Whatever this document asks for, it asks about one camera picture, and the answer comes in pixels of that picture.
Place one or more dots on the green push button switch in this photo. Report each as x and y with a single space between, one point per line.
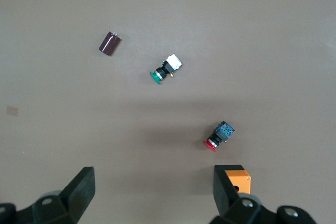
164 70

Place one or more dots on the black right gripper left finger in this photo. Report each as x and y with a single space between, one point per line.
78 190

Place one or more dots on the dark maroon cylindrical capacitor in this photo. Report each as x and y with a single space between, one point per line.
109 44

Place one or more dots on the orange button enclosure box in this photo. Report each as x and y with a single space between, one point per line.
240 178

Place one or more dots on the red push button switch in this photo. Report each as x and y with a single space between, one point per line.
223 132

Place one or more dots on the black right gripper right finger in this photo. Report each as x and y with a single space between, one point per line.
223 192

